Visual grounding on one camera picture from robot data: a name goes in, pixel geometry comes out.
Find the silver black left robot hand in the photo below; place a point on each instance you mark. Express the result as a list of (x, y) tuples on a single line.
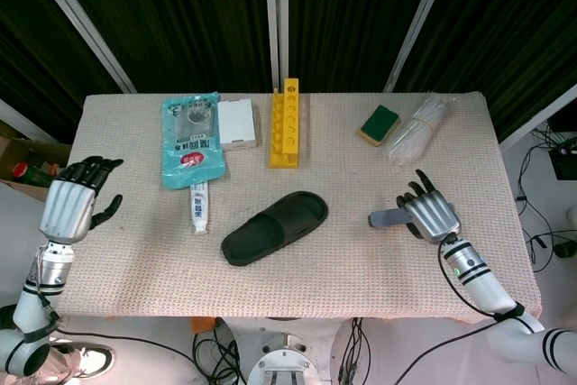
[(67, 209)]

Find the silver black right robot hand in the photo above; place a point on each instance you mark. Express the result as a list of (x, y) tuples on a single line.
[(433, 216)]

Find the grey scrub brush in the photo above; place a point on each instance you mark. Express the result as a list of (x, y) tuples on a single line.
[(387, 217)]

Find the black slipper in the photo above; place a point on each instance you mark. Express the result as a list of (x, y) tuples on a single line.
[(288, 222)]

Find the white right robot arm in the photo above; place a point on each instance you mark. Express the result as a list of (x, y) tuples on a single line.
[(482, 286)]

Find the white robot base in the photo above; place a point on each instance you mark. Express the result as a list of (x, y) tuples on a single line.
[(279, 335)]

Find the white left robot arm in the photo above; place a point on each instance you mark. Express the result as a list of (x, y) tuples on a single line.
[(49, 268)]

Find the green can with red lid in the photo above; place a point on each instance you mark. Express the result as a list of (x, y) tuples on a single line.
[(36, 175)]

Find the brown cardboard carton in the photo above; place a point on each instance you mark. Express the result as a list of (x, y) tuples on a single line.
[(27, 150)]

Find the bundle of clear plastic tubes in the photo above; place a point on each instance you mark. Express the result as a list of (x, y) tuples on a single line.
[(421, 123)]

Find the green yellow sponge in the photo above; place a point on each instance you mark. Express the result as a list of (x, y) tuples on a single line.
[(381, 121)]

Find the beige waffle table cloth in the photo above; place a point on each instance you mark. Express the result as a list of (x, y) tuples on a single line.
[(338, 277)]

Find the white toothpaste tube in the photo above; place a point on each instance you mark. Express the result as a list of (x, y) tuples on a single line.
[(199, 211)]

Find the teal plastic pouch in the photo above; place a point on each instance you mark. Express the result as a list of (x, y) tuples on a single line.
[(189, 150)]

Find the black electronic box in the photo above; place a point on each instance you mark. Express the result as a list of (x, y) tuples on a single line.
[(563, 164)]

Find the yellow test tube rack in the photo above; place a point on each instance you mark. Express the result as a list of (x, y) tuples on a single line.
[(290, 110)]

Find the small orange block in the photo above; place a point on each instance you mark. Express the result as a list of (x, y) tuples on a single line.
[(203, 325)]

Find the white cardboard box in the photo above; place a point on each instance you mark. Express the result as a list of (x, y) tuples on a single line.
[(236, 121)]

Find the white low frame rail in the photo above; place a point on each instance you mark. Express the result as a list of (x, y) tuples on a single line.
[(22, 121), (536, 121)]

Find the white slanted frame post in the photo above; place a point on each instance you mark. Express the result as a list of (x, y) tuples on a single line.
[(76, 11), (419, 20)]

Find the white upright frame post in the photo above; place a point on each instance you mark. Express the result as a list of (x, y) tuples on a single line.
[(270, 20)]

